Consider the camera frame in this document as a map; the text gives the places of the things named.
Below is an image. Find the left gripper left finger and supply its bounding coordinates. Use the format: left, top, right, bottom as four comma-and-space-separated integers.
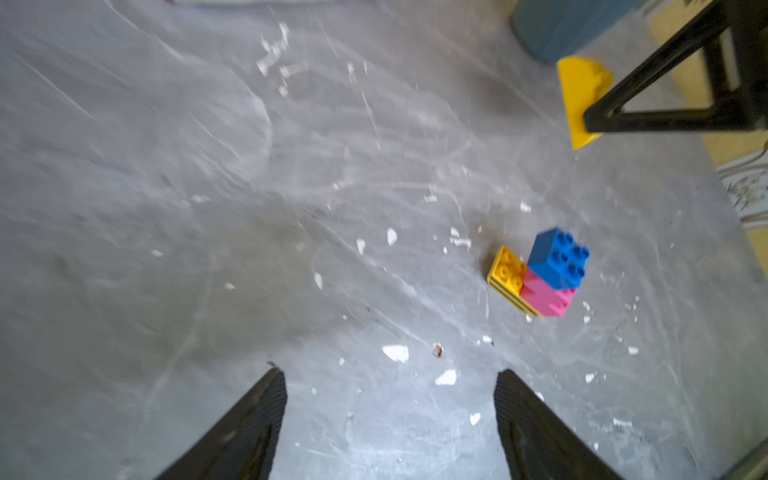
158, 367, 288, 479

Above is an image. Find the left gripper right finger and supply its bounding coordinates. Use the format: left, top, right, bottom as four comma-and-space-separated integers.
494, 369, 620, 480

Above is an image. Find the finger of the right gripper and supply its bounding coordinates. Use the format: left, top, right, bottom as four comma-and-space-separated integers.
581, 0, 768, 134

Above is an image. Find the pink lego brick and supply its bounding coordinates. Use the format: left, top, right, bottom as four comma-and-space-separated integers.
520, 270, 577, 318

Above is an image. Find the yellow lego brick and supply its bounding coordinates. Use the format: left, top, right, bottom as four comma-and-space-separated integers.
557, 56, 613, 150
487, 246, 541, 317

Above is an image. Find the blue lego brick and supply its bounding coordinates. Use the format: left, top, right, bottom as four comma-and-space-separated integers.
527, 227, 591, 291

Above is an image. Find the green plant blue pot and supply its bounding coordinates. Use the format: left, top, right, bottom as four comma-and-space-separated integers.
510, 0, 644, 64

